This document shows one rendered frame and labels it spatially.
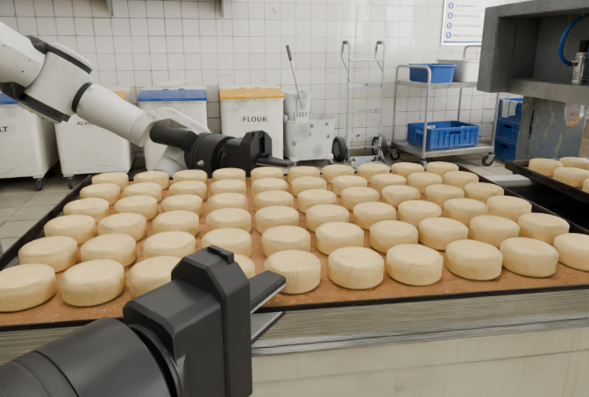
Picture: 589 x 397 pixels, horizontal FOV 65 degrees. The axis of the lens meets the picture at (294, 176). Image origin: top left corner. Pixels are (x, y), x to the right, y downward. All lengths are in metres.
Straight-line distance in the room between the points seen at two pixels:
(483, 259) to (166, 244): 0.29
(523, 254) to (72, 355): 0.37
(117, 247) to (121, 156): 3.51
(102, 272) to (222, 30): 4.14
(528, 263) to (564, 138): 0.65
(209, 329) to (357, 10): 4.55
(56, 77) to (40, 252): 0.49
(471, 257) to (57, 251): 0.38
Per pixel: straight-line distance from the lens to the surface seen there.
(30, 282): 0.44
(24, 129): 4.08
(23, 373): 0.28
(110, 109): 0.92
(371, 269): 0.41
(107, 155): 3.99
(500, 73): 0.98
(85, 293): 0.41
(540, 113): 1.06
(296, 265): 0.41
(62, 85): 0.92
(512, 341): 0.52
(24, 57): 0.92
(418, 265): 0.42
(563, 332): 0.55
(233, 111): 3.88
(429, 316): 0.48
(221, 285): 0.31
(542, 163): 0.86
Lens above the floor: 1.11
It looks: 16 degrees down
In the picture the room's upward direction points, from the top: straight up
